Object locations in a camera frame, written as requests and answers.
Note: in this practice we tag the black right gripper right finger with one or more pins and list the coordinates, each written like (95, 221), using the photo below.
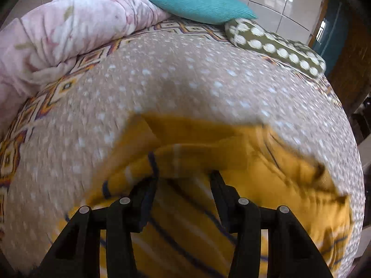
(291, 252)

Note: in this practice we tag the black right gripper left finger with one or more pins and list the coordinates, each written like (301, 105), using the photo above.
(76, 251)

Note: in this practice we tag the yellow striped knit sweater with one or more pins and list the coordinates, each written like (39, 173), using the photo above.
(178, 197)

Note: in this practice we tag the beige dotted quilted bedspread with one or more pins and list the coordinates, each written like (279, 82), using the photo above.
(61, 135)

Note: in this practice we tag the brown wooden door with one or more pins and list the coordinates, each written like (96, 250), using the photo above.
(350, 77)

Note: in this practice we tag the olive white-dotted bolster pillow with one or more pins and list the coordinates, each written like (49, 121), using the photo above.
(249, 35)

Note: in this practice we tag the pink floral duvet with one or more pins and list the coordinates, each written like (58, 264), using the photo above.
(42, 46)

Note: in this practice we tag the teal cushion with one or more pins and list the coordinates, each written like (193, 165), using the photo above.
(213, 12)

